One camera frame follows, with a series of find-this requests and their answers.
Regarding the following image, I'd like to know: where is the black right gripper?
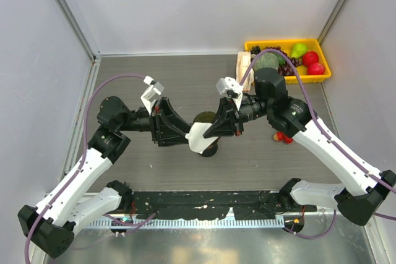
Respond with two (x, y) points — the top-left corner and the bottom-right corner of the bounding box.
(204, 95), (272, 138)

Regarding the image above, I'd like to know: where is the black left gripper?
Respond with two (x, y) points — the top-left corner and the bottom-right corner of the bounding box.
(118, 96), (194, 146)

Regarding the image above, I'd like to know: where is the white paper coffee filter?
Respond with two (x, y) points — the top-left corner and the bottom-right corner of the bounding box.
(185, 122), (217, 153)

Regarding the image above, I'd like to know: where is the dark green glass dripper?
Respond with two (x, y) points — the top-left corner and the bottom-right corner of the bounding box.
(193, 111), (216, 124)

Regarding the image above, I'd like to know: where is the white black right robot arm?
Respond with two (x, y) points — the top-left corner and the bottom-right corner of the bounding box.
(203, 68), (395, 226)

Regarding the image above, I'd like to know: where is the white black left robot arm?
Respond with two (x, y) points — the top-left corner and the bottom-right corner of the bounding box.
(17, 96), (191, 258)

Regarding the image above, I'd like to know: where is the red black coffee server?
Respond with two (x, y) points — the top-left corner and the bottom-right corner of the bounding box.
(200, 142), (218, 158)

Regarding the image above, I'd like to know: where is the orange white filter paper pack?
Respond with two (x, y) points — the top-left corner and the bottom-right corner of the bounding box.
(236, 51), (254, 92)

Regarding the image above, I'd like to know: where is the red yellow lychee bunch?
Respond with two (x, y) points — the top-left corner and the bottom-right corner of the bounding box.
(273, 132), (293, 144)

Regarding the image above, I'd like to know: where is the green netted melon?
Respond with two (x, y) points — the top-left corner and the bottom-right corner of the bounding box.
(253, 53), (279, 71)

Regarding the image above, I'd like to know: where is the black grape bunch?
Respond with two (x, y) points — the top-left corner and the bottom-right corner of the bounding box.
(250, 46), (262, 55)

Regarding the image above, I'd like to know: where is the dark red grape bunch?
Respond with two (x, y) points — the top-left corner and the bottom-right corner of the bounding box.
(265, 46), (302, 76)

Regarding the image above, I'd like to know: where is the green pear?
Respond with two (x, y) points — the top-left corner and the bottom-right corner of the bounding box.
(290, 43), (308, 59)

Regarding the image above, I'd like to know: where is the red pink apple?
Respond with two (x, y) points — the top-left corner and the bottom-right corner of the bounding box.
(307, 62), (325, 75)

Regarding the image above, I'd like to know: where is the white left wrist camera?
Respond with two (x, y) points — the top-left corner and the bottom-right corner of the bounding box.
(140, 76), (164, 114)

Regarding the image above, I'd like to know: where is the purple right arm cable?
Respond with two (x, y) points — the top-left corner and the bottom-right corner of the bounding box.
(239, 48), (396, 241)

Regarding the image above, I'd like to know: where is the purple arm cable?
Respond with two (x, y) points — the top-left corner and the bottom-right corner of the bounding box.
(24, 74), (158, 263)
(239, 48), (396, 241)

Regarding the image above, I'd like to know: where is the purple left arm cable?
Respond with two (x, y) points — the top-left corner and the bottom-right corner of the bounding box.
(24, 74), (158, 263)

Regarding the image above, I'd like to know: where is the white slotted cable duct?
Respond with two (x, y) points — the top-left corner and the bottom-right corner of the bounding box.
(85, 214), (285, 230)

